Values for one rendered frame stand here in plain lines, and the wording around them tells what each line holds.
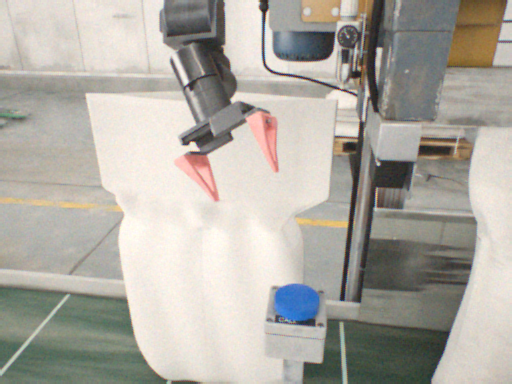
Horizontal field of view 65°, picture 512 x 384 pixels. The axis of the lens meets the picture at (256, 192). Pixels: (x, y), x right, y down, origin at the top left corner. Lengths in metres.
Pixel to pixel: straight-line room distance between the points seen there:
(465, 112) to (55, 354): 1.10
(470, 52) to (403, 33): 0.35
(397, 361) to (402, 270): 0.23
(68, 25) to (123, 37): 0.81
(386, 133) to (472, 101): 0.23
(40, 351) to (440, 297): 1.07
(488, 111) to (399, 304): 0.63
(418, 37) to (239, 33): 5.32
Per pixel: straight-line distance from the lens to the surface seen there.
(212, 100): 0.55
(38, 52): 7.06
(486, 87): 0.77
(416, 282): 1.19
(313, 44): 0.98
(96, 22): 6.51
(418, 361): 1.19
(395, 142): 0.58
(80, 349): 1.24
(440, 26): 0.57
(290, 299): 0.56
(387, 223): 1.08
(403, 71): 0.57
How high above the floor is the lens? 1.21
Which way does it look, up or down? 25 degrees down
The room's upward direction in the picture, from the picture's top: straight up
